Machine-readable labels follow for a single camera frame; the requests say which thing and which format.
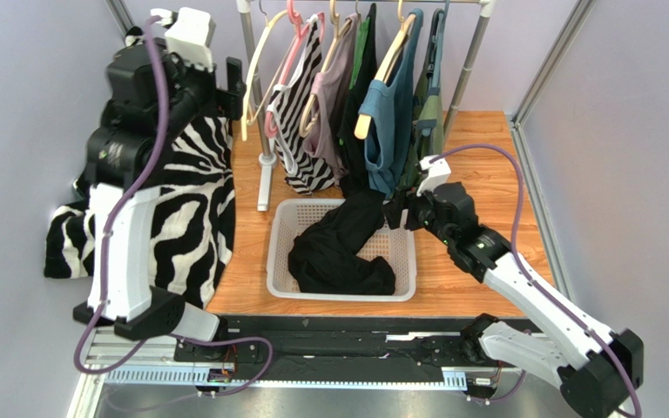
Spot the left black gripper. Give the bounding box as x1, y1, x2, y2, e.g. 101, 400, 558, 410
152, 39, 245, 142

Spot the black white striped tank top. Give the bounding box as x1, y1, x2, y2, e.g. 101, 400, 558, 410
265, 14, 339, 195

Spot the cream plastic hanger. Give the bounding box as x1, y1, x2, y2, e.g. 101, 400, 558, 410
237, 1, 285, 142

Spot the pink plastic hanger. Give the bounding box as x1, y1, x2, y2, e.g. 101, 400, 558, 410
264, 0, 325, 138

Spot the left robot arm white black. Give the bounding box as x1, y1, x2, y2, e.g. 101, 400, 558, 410
72, 43, 246, 342

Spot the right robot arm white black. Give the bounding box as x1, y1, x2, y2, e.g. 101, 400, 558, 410
385, 183, 644, 417

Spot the black top on green hanger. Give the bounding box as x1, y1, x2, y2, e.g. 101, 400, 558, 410
337, 3, 379, 199

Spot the olive green tank top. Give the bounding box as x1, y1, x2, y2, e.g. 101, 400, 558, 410
395, 8, 447, 192

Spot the wooden hanger under blue top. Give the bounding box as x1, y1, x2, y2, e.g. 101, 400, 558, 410
354, 0, 416, 140

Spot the mauve tank top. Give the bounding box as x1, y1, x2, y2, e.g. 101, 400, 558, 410
304, 13, 361, 179

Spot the blue tank top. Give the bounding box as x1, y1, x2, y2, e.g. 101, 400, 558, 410
359, 8, 424, 198

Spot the wooden hanger under mauve top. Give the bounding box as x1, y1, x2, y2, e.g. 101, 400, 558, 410
299, 0, 352, 138

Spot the green plastic hanger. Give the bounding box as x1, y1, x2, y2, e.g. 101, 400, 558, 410
348, 16, 369, 90

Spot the teal plastic hanger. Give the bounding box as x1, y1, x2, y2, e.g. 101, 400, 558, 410
426, 1, 450, 96

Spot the metal clothes rack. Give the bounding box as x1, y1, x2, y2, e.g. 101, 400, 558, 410
237, 0, 496, 212

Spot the white plastic laundry basket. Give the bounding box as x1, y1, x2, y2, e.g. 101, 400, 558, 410
266, 199, 417, 302

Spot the zebra striped blanket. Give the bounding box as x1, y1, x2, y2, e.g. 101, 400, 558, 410
44, 118, 236, 307

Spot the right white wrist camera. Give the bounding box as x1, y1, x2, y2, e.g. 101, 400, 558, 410
416, 155, 452, 196

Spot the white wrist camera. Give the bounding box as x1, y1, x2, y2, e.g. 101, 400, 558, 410
416, 155, 452, 196
150, 7, 216, 73

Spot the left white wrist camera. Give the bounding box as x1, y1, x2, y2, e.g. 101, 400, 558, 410
150, 7, 216, 73

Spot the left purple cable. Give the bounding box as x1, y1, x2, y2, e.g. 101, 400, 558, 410
73, 15, 274, 401

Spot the purple cable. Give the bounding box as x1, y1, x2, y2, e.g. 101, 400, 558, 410
427, 143, 644, 418
73, 15, 274, 401

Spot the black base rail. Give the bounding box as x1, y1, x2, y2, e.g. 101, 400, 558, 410
82, 313, 571, 401

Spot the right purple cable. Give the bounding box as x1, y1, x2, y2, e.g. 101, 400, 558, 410
427, 143, 644, 418

